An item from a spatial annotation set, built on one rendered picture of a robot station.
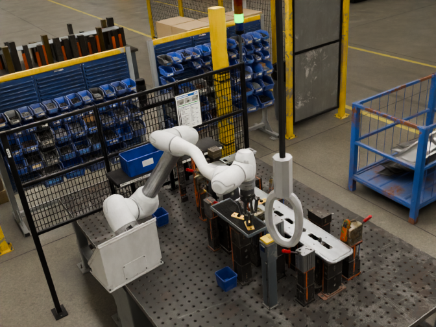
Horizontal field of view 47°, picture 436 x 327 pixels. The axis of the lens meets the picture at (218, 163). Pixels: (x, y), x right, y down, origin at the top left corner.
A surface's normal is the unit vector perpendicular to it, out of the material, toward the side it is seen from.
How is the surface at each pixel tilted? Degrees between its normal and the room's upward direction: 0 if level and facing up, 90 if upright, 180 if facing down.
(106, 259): 90
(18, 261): 0
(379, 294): 0
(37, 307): 0
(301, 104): 91
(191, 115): 90
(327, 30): 91
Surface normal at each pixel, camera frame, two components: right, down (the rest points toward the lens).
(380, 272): -0.08, -0.88
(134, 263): 0.62, 0.33
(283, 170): 0.20, 0.45
